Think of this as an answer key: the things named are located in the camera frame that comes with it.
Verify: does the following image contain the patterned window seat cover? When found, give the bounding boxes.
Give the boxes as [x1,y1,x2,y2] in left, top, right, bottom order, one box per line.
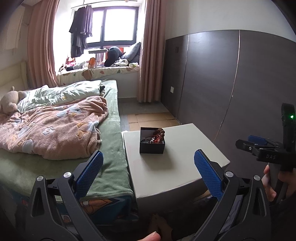
[57,66,139,86]

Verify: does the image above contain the light green duvet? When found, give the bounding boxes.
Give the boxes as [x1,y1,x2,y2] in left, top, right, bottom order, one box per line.
[17,80,105,113]

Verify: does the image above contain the dark wall panel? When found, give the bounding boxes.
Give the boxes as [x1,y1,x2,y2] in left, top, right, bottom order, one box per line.
[161,30,295,177]

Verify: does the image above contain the pink curtain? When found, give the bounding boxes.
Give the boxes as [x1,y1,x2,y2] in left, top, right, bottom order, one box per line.
[137,0,167,102]
[28,1,59,88]

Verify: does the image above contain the beige plush toy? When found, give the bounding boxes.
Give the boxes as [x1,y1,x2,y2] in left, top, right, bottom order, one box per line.
[1,86,27,114]

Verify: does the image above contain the black open jewelry box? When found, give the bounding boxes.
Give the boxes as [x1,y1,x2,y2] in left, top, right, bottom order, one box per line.
[139,127,165,154]

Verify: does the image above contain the left pink curtain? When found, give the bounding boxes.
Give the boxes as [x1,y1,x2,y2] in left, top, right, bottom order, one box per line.
[28,1,59,88]

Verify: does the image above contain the black bag on sill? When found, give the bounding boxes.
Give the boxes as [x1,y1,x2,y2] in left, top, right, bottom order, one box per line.
[104,46,123,67]

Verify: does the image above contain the right pink curtain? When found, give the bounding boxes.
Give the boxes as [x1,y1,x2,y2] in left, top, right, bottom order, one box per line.
[137,0,167,102]

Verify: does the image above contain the bed with green sheet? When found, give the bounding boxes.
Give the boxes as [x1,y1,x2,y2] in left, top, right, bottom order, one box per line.
[1,80,137,225]

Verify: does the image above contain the hanging dark clothes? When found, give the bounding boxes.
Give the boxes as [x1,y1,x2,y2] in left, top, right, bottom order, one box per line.
[69,5,94,58]

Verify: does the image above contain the white ottoman table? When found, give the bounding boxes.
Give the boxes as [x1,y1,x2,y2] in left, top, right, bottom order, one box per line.
[123,123,230,216]

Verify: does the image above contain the grey cushion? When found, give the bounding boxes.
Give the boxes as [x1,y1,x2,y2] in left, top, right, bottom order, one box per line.
[121,42,141,63]

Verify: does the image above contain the brown seed bead bracelet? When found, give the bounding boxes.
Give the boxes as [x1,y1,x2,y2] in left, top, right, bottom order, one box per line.
[151,127,166,140]

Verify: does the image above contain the pink fleece blanket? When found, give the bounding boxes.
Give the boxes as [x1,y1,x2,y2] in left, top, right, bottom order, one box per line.
[1,96,108,160]

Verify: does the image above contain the cream headboard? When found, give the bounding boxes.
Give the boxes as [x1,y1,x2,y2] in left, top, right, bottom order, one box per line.
[1,61,29,95]

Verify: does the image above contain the cardboard floor sheet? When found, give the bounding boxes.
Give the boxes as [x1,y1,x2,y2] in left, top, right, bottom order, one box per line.
[127,112,180,131]

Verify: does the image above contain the person left hand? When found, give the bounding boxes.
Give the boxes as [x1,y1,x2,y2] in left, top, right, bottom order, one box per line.
[139,232,161,241]

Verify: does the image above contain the dark framed window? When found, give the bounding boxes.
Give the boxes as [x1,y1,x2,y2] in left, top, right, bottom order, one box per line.
[86,6,139,49]

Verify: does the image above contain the person right hand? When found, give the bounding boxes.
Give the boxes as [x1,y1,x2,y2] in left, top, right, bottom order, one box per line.
[262,165,295,201]

